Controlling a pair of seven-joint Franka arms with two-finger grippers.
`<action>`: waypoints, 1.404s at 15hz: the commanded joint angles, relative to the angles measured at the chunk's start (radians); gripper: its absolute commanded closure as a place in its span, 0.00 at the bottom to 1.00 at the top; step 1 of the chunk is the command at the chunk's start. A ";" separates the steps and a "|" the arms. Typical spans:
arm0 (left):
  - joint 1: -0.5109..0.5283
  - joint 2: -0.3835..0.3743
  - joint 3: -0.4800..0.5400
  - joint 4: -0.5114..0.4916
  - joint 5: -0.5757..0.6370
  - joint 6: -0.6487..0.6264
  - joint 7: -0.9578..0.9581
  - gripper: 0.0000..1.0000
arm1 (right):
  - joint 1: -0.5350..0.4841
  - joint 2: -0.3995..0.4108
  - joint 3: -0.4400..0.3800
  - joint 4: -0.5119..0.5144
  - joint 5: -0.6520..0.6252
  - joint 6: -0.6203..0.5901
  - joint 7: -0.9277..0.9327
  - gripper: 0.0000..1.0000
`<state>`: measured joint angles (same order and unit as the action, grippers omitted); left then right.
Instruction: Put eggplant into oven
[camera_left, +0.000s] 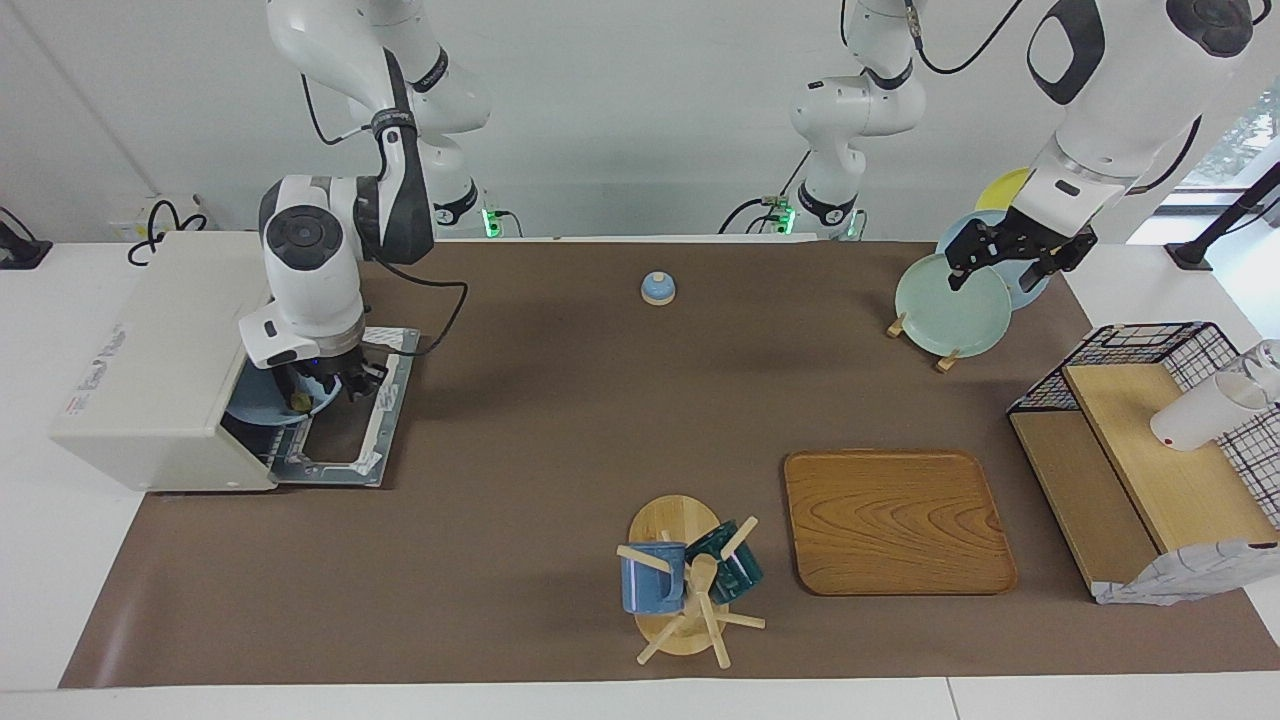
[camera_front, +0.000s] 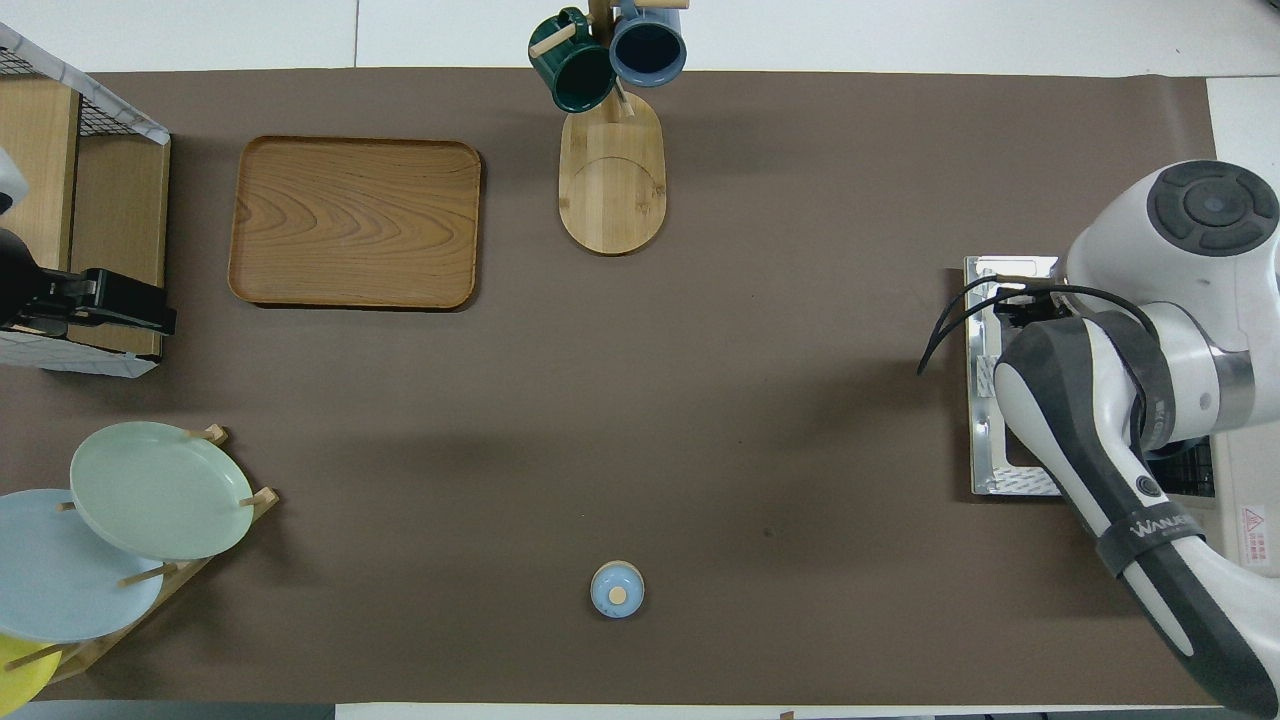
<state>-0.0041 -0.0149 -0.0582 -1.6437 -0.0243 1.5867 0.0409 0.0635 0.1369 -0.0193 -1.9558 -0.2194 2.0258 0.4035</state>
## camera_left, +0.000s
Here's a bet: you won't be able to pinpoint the light blue plate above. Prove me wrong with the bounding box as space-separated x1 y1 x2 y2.
225 365 341 427

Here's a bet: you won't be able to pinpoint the white toaster oven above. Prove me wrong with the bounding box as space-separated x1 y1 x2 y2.
50 232 421 493

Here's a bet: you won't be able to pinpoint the mint green plate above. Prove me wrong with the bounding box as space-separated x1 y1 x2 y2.
894 252 1014 359

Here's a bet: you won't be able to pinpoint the pale blue racked plate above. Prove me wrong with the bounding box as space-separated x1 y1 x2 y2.
936 210 1053 311

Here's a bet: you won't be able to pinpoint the yellow plate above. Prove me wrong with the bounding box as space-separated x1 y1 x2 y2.
975 168 1031 213

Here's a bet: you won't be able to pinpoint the wooden plate rack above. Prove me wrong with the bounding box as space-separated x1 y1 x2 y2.
886 312 963 373

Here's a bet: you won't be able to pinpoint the black clamp stand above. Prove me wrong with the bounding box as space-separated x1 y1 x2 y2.
1165 160 1280 271

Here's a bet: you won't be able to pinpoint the white cup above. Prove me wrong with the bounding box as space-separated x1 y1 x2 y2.
1149 371 1271 453

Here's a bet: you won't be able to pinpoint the wooden stepped shelf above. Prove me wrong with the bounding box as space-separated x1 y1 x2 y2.
1008 363 1280 601

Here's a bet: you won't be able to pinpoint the clear glass cup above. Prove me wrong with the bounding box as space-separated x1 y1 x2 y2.
1243 339 1280 403

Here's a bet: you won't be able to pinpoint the wooden tray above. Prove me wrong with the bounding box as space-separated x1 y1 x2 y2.
783 449 1019 597

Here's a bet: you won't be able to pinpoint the white power box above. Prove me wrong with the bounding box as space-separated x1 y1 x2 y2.
112 194 209 243

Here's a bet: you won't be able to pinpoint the brown table mat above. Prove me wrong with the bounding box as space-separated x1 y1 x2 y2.
58 240 1280 689

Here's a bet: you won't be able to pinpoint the grey checked cloth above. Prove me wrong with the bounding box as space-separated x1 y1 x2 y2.
1092 538 1280 607

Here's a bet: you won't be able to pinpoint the black table clamp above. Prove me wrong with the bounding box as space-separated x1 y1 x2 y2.
0 207 53 271

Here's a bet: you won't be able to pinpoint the wooden mug tree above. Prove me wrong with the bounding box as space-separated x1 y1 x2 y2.
616 494 768 670

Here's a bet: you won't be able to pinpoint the blue mug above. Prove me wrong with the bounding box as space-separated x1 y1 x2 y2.
620 541 688 615

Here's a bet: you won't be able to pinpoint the dark green mug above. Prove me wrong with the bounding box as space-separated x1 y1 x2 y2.
686 520 765 605

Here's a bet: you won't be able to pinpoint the black wire basket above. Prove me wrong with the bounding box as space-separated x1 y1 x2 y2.
1007 321 1280 531

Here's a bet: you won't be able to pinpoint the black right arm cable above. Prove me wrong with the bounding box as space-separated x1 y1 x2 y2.
360 255 470 359

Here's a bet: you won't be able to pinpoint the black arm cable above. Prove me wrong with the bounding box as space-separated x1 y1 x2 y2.
360 255 470 359
903 0 1023 76

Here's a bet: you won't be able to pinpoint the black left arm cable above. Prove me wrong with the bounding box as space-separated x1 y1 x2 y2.
903 0 1023 76

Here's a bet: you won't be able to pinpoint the black left base cable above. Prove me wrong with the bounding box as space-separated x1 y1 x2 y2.
718 150 811 236

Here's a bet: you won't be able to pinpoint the black looped cable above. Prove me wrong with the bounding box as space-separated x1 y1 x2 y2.
126 198 211 267

